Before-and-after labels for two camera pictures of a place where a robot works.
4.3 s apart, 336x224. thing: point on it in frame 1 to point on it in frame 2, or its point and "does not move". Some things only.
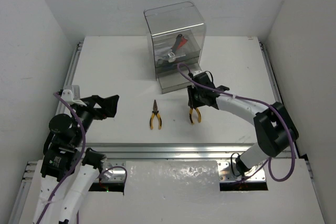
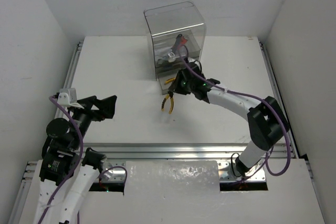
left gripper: (92, 108) does not move
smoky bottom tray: (172, 81) does not move
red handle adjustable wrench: (182, 42) does not move
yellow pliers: (199, 114) to (169, 80)
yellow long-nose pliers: (155, 112) to (163, 103)
